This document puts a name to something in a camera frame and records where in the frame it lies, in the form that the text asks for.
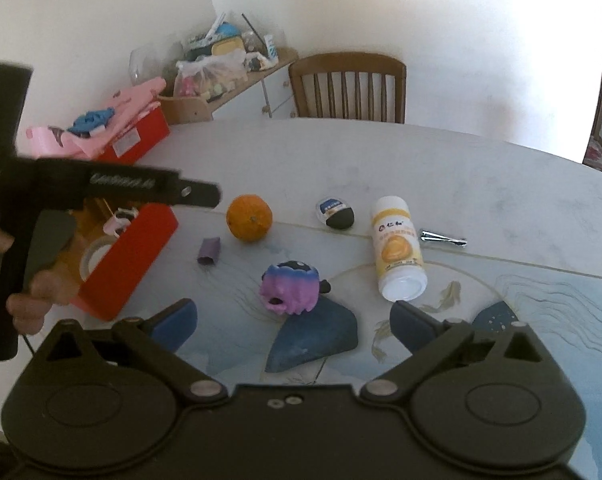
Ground red tin box gold inside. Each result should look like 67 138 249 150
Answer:
48 195 179 322

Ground blue crumpled glove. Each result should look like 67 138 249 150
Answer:
68 106 116 137

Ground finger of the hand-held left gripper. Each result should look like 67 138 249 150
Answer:
178 177 223 209

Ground clear plastic bag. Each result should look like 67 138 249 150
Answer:
173 50 249 98

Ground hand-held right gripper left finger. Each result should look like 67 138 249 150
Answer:
43 297 229 402

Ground white bottle yellow label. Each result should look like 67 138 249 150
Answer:
371 196 428 302

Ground wooden chair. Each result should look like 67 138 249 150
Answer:
288 52 408 125

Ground white sunglasses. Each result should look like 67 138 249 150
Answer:
103 206 140 238

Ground small purple tube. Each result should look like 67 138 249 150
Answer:
197 236 223 266

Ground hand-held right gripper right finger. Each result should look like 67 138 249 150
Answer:
361 301 543 403

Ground orange fruit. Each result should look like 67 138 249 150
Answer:
226 194 273 243

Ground wooden storage rack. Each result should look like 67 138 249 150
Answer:
158 47 299 126

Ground small white black case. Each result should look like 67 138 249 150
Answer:
315 196 356 231

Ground glass jar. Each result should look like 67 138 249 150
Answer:
130 42 182 86

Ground green box yellow lid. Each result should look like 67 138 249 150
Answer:
211 37 244 57

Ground red cardboard box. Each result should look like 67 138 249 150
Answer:
88 105 172 166

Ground pink plastic bag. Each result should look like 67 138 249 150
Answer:
26 77 167 161

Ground clear tape roll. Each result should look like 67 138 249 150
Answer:
79 237 116 281

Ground purple toy figure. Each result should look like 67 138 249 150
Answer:
260 260 331 316

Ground person's left hand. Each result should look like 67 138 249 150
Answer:
0 221 84 336

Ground silver metal clip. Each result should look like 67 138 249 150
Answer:
419 229 468 249

